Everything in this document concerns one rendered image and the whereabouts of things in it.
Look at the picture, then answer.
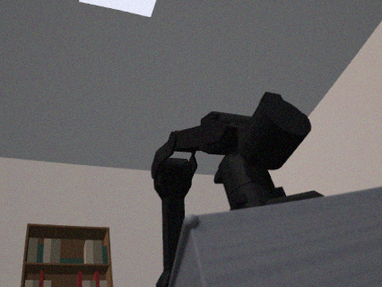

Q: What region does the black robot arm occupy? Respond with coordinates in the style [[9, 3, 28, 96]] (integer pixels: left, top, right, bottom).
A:
[[151, 92, 312, 287]]

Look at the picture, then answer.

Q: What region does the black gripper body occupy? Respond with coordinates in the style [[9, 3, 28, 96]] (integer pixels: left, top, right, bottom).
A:
[[228, 180, 323, 211]]

